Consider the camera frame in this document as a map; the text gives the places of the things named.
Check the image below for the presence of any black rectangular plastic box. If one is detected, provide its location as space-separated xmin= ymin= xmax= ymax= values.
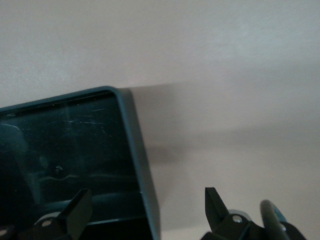
xmin=0 ymin=85 xmax=163 ymax=240

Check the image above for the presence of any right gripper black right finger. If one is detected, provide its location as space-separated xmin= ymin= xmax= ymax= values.
xmin=200 ymin=186 xmax=252 ymax=240

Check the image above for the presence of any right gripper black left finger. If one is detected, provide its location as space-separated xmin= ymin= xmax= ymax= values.
xmin=17 ymin=188 xmax=93 ymax=240

